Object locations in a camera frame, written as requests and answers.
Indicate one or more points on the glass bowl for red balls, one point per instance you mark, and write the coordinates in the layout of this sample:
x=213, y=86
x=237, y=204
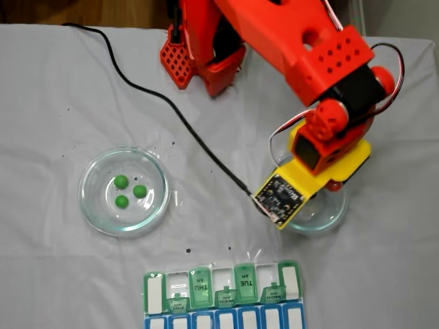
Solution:
x=326, y=216

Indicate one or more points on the glass bowl for green balls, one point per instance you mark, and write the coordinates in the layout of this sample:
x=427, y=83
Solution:
x=99, y=212

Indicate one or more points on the black table clamp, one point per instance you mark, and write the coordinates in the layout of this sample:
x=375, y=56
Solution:
x=175, y=24

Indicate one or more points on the weekly pill organizer box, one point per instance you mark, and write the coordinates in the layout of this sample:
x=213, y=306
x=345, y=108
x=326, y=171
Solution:
x=223, y=315

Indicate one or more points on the white tablecloth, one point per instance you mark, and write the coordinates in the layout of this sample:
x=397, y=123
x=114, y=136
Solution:
x=51, y=103

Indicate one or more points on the white wall baseboard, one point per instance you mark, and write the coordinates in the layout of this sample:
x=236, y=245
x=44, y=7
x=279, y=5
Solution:
x=361, y=17

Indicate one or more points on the green ball pill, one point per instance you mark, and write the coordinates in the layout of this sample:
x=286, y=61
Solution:
x=140, y=191
x=121, y=201
x=121, y=181

